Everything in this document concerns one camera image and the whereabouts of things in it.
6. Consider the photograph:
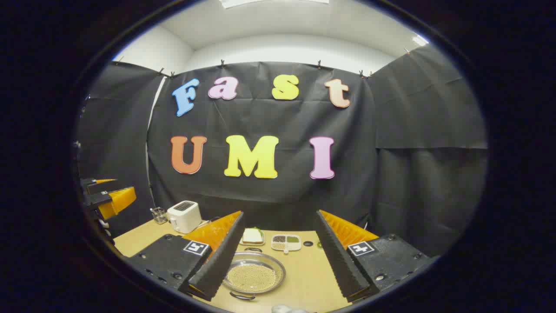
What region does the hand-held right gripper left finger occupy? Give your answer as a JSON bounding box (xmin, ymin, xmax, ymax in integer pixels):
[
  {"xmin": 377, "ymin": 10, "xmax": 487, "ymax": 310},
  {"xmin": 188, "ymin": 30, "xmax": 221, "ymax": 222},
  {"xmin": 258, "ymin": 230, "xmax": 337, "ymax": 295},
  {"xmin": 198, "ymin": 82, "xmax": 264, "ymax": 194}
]
[{"xmin": 125, "ymin": 211, "xmax": 245, "ymax": 302}]

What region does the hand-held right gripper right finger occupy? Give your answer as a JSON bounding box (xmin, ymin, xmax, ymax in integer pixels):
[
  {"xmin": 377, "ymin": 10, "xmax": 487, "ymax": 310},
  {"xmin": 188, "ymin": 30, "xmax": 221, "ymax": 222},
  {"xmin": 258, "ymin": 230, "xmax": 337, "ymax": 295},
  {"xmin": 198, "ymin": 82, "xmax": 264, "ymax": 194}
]
[{"xmin": 314, "ymin": 209, "xmax": 436, "ymax": 303}]

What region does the stainless steel pot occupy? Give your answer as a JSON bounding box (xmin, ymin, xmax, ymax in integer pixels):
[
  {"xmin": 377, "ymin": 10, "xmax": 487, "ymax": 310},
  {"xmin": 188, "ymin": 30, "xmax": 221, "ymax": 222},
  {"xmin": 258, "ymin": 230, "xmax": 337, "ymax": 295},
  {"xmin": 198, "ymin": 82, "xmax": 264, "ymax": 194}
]
[{"xmin": 222, "ymin": 247, "xmax": 286, "ymax": 301}]

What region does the small white sandwich plate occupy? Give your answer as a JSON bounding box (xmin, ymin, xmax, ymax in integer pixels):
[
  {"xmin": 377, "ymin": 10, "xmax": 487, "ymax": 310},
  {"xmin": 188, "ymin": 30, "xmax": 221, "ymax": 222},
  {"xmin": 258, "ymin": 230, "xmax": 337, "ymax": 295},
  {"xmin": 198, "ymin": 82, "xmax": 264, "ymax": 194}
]
[{"xmin": 239, "ymin": 227, "xmax": 265, "ymax": 246}]

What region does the pile of soybeans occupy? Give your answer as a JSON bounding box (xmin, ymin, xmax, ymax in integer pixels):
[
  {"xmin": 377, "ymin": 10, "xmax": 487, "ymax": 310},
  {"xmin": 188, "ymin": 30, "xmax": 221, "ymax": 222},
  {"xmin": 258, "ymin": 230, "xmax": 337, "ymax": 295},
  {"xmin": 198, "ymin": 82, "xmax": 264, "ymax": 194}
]
[{"xmin": 227, "ymin": 263, "xmax": 278, "ymax": 293}]

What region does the sandwich with lettuce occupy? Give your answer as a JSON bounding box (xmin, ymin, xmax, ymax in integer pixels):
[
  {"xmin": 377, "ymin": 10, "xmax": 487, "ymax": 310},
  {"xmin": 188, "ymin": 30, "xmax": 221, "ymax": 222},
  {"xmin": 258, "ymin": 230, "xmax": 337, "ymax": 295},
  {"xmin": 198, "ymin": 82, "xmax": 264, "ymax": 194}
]
[{"xmin": 242, "ymin": 228, "xmax": 264, "ymax": 244}]

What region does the white divided plate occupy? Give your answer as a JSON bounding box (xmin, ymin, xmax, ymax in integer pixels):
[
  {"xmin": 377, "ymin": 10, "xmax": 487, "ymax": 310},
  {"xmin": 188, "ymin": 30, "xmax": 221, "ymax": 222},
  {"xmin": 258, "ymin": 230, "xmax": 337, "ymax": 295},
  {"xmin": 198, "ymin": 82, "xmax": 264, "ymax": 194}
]
[{"xmin": 271, "ymin": 234, "xmax": 302, "ymax": 254}]

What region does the white toaster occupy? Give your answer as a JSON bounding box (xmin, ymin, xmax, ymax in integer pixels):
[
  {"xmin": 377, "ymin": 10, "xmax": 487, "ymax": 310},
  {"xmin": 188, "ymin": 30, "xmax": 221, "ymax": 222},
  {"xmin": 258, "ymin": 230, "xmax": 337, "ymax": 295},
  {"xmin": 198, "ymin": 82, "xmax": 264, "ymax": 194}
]
[{"xmin": 167, "ymin": 200, "xmax": 202, "ymax": 234}]

